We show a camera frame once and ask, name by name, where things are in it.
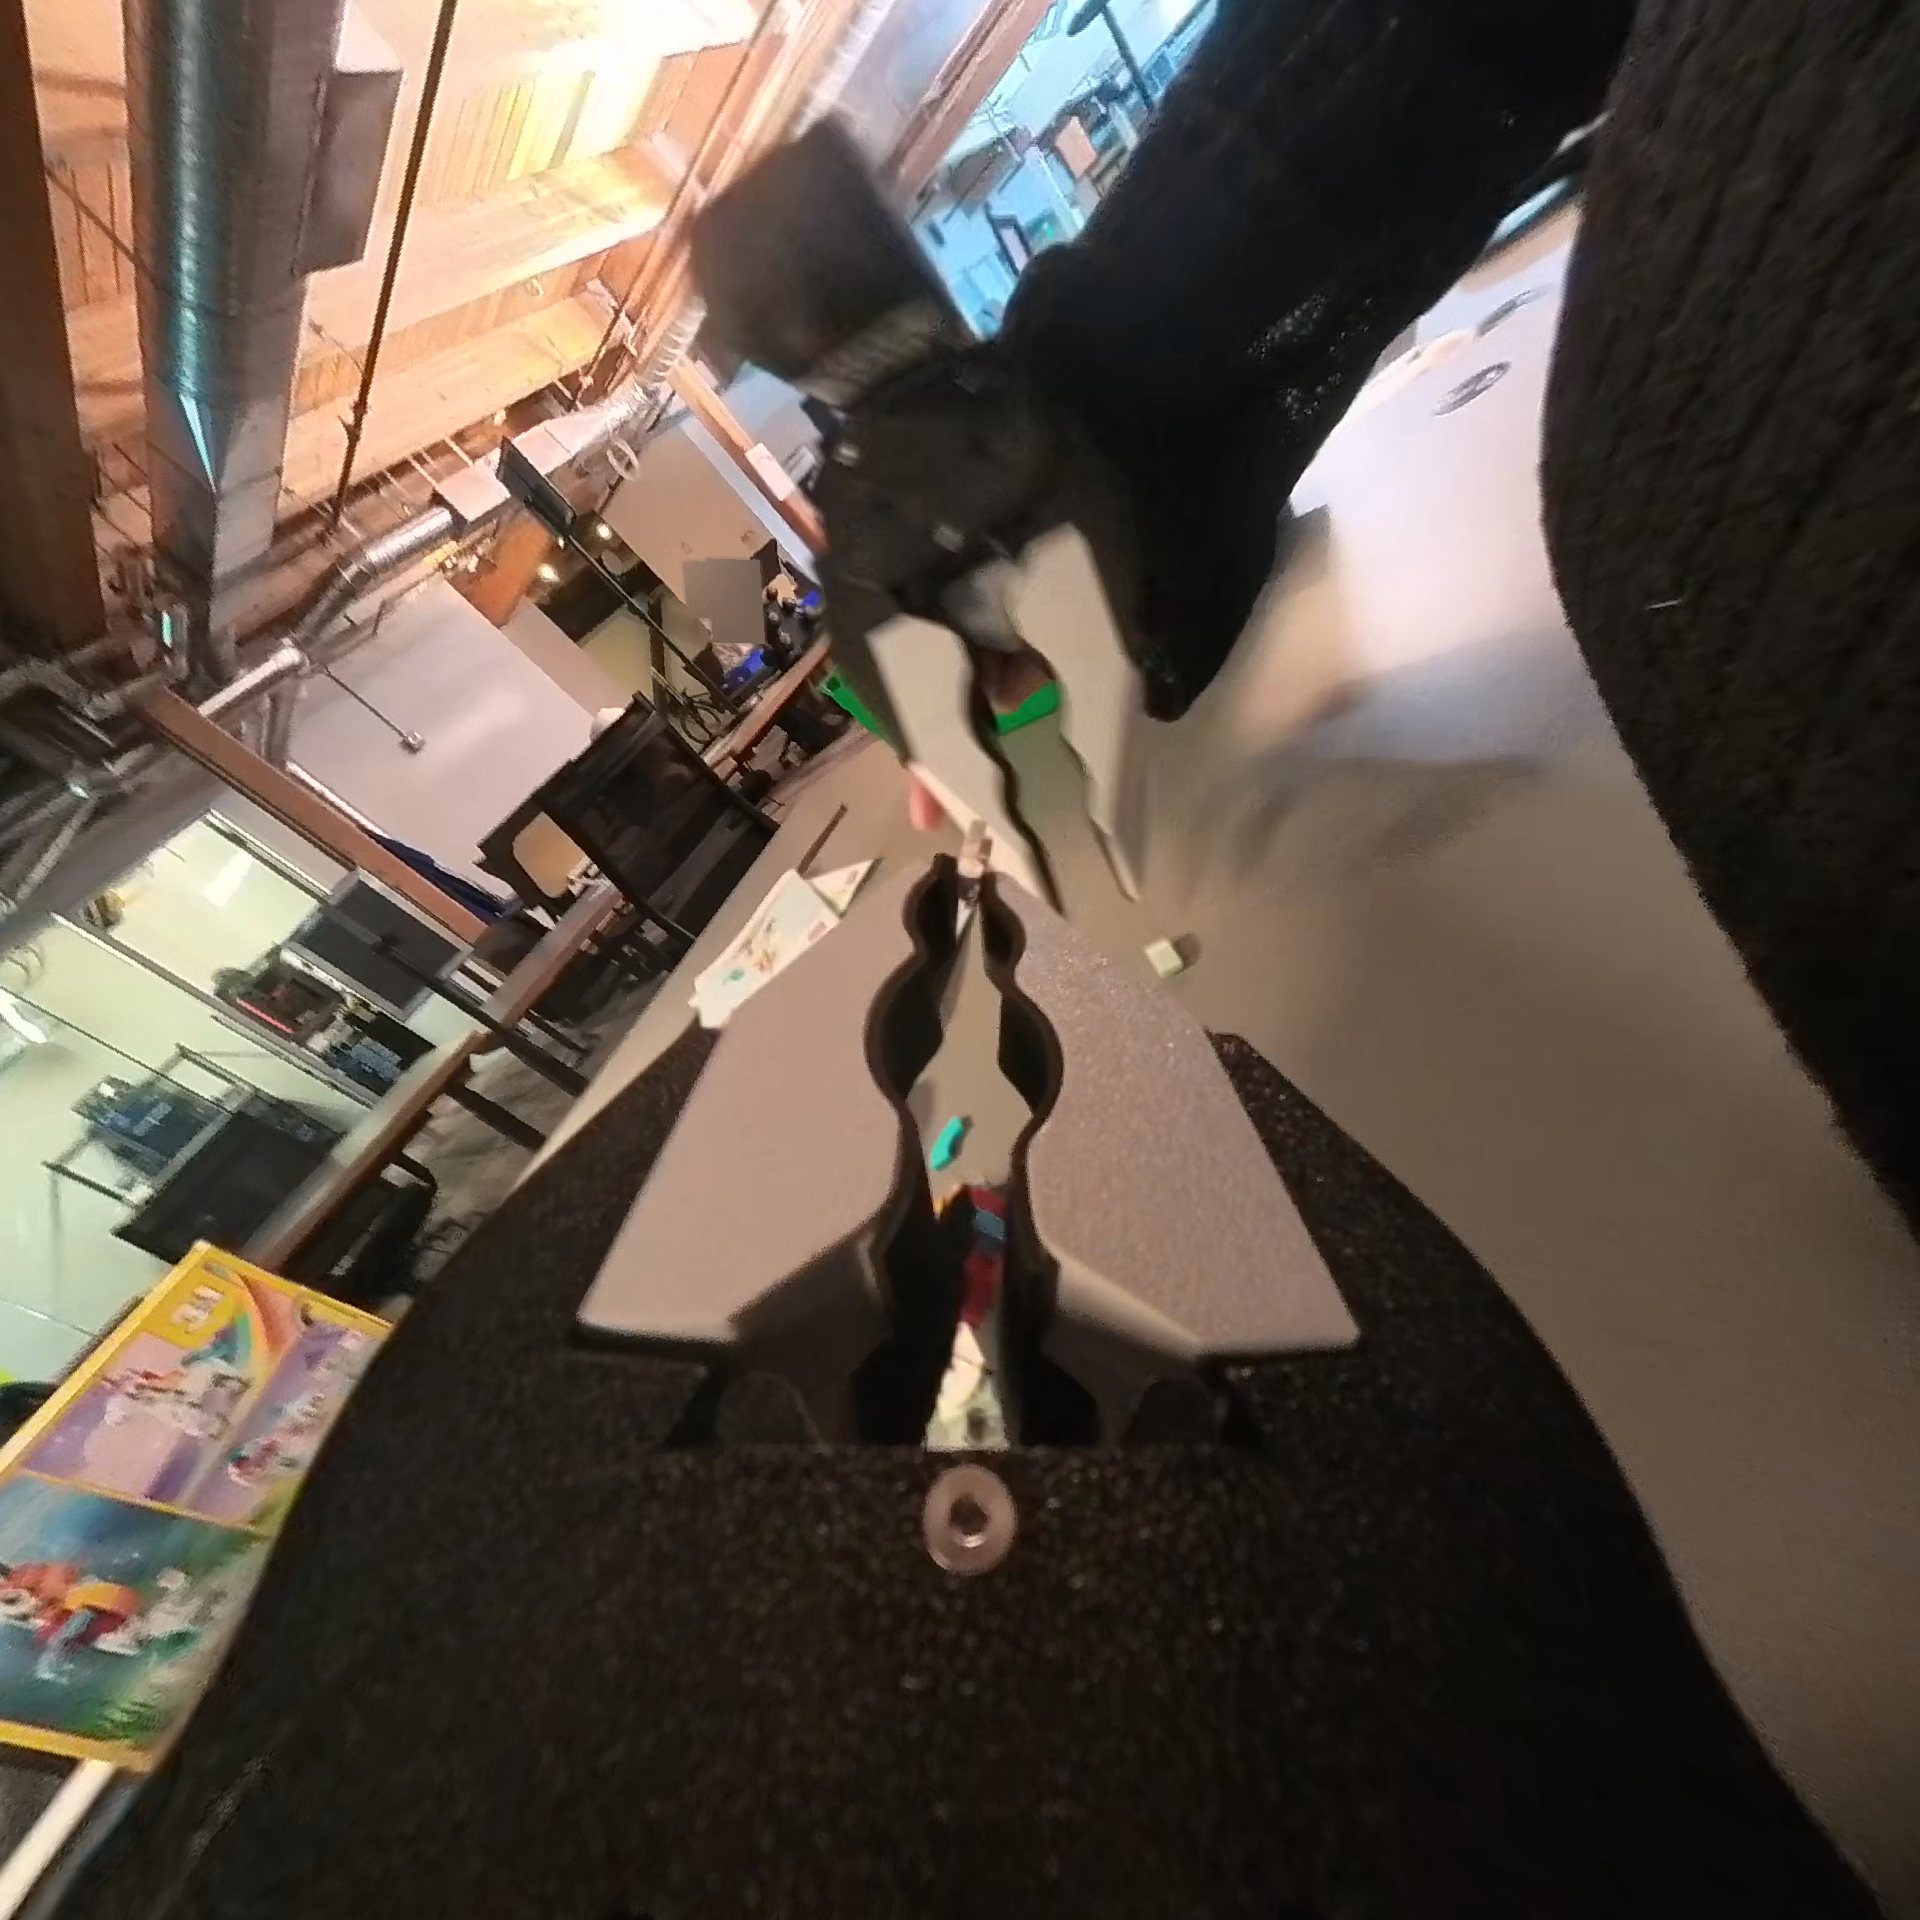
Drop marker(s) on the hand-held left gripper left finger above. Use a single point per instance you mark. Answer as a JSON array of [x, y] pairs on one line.
[[751, 1155]]

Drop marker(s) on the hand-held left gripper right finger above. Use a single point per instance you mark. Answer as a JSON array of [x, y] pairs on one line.
[[1172, 1170]]

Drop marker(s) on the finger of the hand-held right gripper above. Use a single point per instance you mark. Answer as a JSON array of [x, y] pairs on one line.
[[938, 704], [1081, 645]]

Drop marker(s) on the small white lego piece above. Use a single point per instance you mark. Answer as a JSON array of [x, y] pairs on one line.
[[977, 858]]

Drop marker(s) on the pale green lego piece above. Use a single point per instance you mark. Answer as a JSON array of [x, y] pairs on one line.
[[1167, 955]]

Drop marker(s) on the person's right forearm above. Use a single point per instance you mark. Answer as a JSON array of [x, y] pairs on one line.
[[1230, 299]]

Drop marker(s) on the teal lego piece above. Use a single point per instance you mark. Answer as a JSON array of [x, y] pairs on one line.
[[950, 1142]]

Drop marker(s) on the multicoloured lego model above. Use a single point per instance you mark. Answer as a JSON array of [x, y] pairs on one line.
[[979, 1260]]

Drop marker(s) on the yellow lego set box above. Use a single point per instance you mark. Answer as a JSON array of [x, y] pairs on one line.
[[150, 1499]]

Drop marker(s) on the green box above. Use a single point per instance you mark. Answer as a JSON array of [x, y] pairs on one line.
[[1036, 704]]

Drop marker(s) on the small instruction booklet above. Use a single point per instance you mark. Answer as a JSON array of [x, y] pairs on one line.
[[773, 945]]

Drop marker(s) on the long brown table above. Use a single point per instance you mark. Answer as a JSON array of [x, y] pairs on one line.
[[495, 1020]]

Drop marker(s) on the black equipment cart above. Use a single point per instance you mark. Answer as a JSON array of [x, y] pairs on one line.
[[629, 810]]

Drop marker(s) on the hanging black monitor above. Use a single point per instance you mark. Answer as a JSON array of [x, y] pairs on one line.
[[538, 482]]

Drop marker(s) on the black office chair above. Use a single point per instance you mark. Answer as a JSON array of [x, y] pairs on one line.
[[375, 1229]]

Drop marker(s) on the black equipment case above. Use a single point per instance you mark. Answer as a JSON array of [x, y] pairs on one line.
[[382, 945]]

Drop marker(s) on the round desk grommet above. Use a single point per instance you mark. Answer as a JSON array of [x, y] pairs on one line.
[[1511, 306], [1471, 386]]

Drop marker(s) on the black cabinet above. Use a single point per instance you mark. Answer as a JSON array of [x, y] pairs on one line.
[[226, 1185]]

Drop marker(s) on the flexible metal duct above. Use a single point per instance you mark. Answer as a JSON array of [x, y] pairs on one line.
[[330, 592]]

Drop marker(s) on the spiral metal air duct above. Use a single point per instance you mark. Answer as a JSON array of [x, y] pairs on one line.
[[226, 225]]

